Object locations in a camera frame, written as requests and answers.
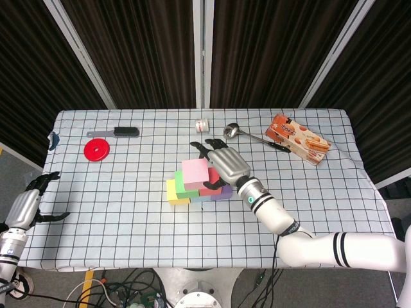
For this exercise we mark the orange biscuit box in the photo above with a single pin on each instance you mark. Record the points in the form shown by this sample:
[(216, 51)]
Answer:
[(298, 134)]

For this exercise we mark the green circuit board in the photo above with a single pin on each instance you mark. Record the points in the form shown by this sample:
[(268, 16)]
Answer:
[(147, 298)]

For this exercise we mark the yellow foam cube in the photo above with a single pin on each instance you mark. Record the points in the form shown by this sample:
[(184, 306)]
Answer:
[(171, 192)]

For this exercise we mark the blue tape scrap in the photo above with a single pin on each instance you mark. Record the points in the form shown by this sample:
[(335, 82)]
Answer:
[(54, 138)]

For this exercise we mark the pink foam cube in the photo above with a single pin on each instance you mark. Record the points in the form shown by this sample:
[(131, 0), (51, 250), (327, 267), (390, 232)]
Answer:
[(196, 174)]

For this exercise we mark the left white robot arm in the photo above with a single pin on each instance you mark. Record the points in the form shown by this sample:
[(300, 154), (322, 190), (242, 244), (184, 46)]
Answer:
[(9, 253)]

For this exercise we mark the white partition base bar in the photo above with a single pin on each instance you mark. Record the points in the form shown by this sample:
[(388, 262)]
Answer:
[(393, 182), (19, 154)]

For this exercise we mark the red plastic disc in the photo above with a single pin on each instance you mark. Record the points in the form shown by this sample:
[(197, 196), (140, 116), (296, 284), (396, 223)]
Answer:
[(96, 154)]

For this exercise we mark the dark corrugated partition panel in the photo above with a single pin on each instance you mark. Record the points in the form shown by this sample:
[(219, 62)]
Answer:
[(273, 48), (138, 48), (385, 96), (25, 80)]

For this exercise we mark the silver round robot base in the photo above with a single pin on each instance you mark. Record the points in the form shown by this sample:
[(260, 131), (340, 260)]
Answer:
[(199, 288)]

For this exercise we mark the white partition post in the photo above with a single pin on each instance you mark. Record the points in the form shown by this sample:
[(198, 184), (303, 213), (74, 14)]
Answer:
[(337, 51), (199, 48), (80, 54)]

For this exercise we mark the white black checkered tablecloth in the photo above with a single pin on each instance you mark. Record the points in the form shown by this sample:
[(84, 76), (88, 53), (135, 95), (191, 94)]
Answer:
[(144, 234)]

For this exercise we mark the purple foam cube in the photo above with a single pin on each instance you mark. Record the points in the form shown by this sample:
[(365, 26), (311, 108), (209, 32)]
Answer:
[(224, 192)]

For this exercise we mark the red foam cube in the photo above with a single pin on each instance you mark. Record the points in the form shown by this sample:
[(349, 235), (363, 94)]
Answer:
[(213, 179)]

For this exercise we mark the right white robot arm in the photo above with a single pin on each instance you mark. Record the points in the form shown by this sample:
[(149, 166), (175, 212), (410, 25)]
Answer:
[(289, 224)]

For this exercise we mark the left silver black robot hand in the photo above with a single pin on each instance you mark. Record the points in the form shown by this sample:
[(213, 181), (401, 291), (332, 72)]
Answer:
[(22, 208)]

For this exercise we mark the green foam cube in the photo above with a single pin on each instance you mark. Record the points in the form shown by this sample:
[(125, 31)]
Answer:
[(184, 189)]

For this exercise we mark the light blue foam cube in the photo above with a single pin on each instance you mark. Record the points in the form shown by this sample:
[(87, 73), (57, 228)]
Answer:
[(200, 199)]

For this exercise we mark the grey brush black bristles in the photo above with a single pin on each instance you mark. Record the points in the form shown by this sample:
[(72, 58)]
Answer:
[(126, 131)]

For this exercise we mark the white black sneaker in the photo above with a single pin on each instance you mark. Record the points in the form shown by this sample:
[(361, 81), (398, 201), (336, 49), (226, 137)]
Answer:
[(22, 285)]

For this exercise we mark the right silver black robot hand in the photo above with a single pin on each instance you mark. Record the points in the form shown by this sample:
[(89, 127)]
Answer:
[(229, 165)]

